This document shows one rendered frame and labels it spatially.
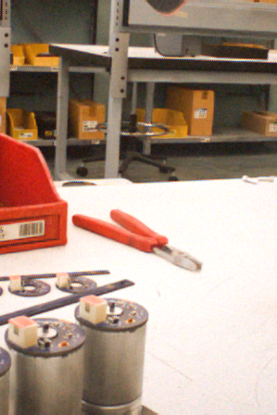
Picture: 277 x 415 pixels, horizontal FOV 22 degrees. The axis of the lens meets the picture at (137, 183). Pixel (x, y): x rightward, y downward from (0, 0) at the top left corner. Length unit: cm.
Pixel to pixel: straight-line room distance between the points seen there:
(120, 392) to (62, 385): 3
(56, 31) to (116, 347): 459
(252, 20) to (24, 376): 273
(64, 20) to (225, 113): 142
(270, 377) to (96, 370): 13
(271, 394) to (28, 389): 14
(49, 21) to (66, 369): 459
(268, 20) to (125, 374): 275
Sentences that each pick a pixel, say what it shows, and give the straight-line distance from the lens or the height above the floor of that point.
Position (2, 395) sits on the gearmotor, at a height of 80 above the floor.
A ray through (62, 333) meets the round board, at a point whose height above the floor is 81.
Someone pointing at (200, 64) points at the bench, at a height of 73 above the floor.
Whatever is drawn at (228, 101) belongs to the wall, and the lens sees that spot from 542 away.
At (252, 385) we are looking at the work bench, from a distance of 34.
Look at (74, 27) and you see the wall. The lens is 484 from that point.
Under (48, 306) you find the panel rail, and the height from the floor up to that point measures 81.
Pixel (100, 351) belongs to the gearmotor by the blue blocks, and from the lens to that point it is 24.
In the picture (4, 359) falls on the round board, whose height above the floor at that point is 81.
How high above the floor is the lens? 91
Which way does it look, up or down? 13 degrees down
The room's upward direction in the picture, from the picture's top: 4 degrees clockwise
